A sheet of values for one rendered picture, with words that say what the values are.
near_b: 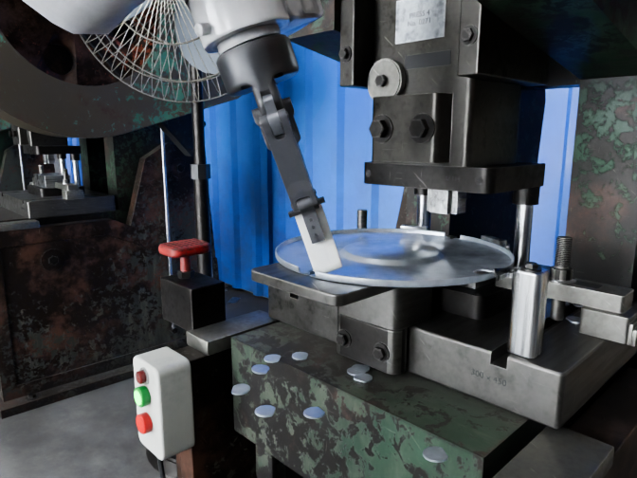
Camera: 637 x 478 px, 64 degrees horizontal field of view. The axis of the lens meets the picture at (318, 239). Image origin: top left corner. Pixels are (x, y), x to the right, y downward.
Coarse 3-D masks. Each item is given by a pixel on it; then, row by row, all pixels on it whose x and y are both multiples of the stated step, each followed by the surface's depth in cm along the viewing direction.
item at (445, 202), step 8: (432, 192) 71; (440, 192) 70; (448, 192) 69; (456, 192) 69; (432, 200) 71; (440, 200) 70; (448, 200) 69; (456, 200) 69; (464, 200) 70; (432, 208) 71; (440, 208) 70; (448, 208) 70; (456, 208) 69; (464, 208) 71
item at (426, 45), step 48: (384, 0) 65; (432, 0) 60; (384, 48) 66; (432, 48) 61; (384, 96) 63; (432, 96) 58; (480, 96) 59; (384, 144) 64; (432, 144) 59; (480, 144) 61
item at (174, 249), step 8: (184, 240) 83; (192, 240) 83; (200, 240) 83; (160, 248) 79; (168, 248) 78; (176, 248) 77; (184, 248) 78; (192, 248) 79; (200, 248) 80; (208, 248) 81; (168, 256) 78; (176, 256) 77; (184, 256) 78; (184, 264) 81
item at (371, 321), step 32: (288, 288) 53; (320, 288) 50; (352, 288) 50; (384, 288) 53; (416, 288) 60; (352, 320) 64; (384, 320) 60; (416, 320) 61; (352, 352) 64; (384, 352) 60
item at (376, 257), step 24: (288, 240) 70; (336, 240) 72; (360, 240) 72; (384, 240) 69; (408, 240) 72; (432, 240) 72; (456, 240) 72; (480, 240) 70; (288, 264) 57; (360, 264) 59; (384, 264) 58; (408, 264) 58; (432, 264) 59; (456, 264) 59; (480, 264) 59; (504, 264) 59
